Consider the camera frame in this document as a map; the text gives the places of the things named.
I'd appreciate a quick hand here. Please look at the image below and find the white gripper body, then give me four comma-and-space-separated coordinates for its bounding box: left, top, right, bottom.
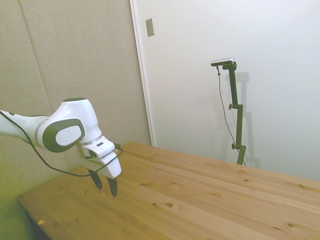
76, 144, 122, 180

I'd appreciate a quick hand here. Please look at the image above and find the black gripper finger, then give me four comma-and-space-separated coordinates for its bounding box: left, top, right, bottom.
87, 168, 104, 190
104, 175, 119, 198

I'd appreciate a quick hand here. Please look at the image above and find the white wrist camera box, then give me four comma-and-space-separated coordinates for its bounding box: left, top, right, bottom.
81, 138, 117, 159

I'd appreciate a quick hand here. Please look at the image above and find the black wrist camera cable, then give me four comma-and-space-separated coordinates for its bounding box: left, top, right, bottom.
0, 109, 124, 178

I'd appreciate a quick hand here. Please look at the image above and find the white door frame trim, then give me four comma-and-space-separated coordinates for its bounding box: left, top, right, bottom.
129, 0, 156, 147

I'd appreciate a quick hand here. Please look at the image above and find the dark green camera stand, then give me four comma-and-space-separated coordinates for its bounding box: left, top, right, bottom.
221, 62, 247, 166

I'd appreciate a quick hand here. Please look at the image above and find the grey wall switch plate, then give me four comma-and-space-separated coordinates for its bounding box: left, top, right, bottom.
145, 17, 156, 38

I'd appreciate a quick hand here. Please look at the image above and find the silver exterior camera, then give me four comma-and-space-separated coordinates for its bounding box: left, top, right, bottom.
210, 57, 235, 67

